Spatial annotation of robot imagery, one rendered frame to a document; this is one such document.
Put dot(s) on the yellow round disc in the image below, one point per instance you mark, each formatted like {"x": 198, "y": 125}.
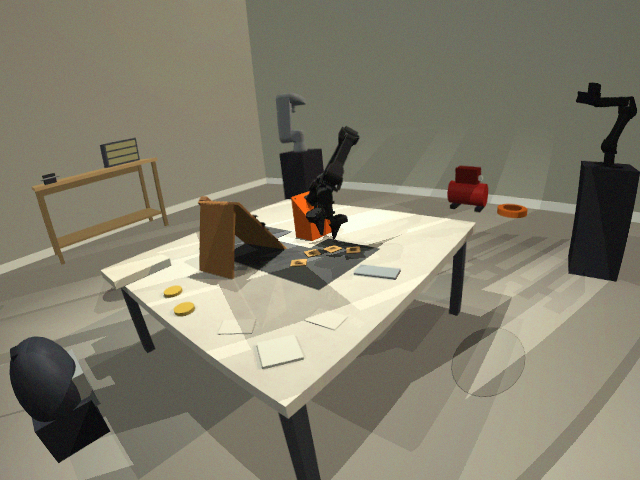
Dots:
{"x": 173, "y": 291}
{"x": 186, "y": 307}

